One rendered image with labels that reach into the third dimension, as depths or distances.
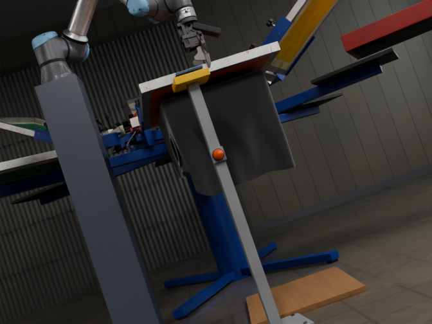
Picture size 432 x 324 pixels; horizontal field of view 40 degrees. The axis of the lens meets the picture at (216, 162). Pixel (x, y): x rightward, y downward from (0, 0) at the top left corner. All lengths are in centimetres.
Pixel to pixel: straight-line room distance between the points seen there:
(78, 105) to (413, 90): 514
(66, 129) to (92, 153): 15
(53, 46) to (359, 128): 473
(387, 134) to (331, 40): 126
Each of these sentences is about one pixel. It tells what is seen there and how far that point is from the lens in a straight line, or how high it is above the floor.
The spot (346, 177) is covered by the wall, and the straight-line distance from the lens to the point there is 676.
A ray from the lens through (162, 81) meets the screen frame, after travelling 231.
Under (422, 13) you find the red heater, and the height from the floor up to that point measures 105.
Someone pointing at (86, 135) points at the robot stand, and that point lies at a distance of 252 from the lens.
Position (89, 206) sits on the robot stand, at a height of 65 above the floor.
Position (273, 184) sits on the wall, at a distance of 659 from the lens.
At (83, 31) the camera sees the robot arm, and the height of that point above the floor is 140.
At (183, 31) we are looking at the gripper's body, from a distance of 237.
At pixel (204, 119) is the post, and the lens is 209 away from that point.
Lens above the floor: 51
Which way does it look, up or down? 3 degrees up
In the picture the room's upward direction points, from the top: 19 degrees counter-clockwise
